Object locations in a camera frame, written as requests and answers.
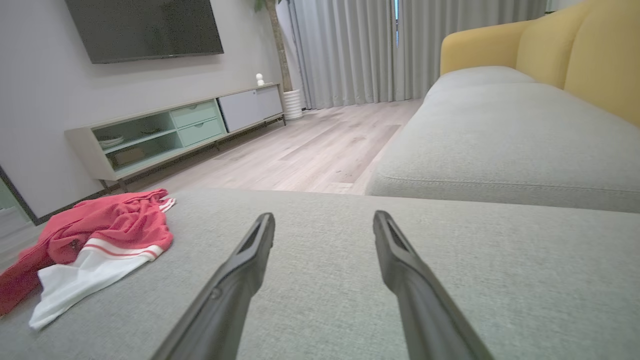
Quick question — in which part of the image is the grey sofa seat cushion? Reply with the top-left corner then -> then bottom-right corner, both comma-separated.
424,66 -> 538,101
365,82 -> 640,214

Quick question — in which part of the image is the grey pleated curtain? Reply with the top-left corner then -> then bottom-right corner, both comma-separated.
276,0 -> 548,110

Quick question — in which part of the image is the yellow sofa armrest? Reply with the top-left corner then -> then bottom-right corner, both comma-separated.
440,20 -> 531,76

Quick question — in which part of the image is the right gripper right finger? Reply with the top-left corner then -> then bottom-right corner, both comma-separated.
372,210 -> 496,360

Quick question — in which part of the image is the red Bulls 23 jersey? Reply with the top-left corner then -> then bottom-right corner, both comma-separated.
0,188 -> 177,331

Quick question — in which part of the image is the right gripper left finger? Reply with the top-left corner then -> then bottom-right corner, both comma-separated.
151,212 -> 276,360

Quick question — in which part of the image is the large grey sofa chaise cushion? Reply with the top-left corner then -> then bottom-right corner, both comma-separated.
0,187 -> 640,360

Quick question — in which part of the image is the white ribbed plant pot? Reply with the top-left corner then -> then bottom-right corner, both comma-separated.
282,89 -> 304,121

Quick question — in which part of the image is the yellow sofa back cushion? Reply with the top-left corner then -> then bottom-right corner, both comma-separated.
564,0 -> 640,127
515,1 -> 598,91

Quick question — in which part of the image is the brown box on shelf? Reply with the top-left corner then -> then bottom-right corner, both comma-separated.
107,147 -> 148,168

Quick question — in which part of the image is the green potted tree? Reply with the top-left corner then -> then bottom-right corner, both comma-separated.
254,0 -> 293,93

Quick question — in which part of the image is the white and green TV cabinet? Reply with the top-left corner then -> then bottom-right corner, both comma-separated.
64,82 -> 287,193

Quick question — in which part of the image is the black wall television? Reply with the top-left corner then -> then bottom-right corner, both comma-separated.
64,0 -> 225,65

